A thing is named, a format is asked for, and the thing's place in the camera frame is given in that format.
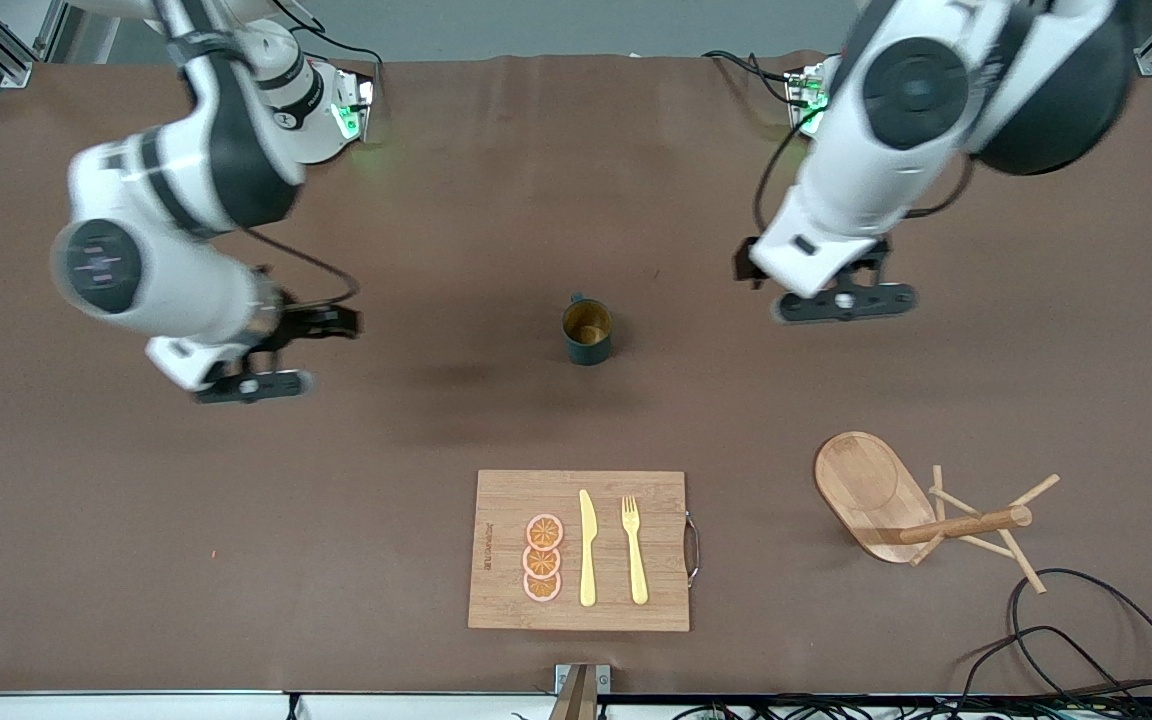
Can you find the yellow plastic knife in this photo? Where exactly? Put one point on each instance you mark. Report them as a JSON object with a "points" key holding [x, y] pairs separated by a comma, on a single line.
{"points": [[588, 560]]}

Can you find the bamboo cutting board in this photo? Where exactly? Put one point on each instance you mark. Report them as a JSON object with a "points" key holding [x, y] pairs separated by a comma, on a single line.
{"points": [[506, 600]]}

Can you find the brown table cover sheet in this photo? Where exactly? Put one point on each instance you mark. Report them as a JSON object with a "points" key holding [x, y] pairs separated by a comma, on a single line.
{"points": [[496, 200]]}

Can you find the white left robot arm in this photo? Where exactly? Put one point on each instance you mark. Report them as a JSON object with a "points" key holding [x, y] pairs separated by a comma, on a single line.
{"points": [[866, 170]]}

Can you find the yellow plastic fork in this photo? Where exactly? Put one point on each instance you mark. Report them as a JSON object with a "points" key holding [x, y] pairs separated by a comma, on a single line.
{"points": [[636, 570]]}

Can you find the orange slice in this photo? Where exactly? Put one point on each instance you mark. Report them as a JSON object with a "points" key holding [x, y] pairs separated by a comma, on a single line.
{"points": [[544, 531]]}

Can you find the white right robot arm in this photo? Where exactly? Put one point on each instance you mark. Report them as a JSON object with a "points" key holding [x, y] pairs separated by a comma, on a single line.
{"points": [[136, 260]]}

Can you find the grey metal bracket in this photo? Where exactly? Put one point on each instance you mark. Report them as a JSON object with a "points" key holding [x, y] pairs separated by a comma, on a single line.
{"points": [[581, 690]]}

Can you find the teal cup with yellow inside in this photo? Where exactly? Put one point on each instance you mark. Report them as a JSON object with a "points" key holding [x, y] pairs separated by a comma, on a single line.
{"points": [[588, 345]]}

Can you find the wooden cup rack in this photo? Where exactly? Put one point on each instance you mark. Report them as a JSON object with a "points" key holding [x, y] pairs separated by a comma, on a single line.
{"points": [[866, 490]]}

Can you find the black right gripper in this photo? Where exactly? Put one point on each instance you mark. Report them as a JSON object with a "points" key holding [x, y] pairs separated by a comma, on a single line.
{"points": [[302, 323]]}

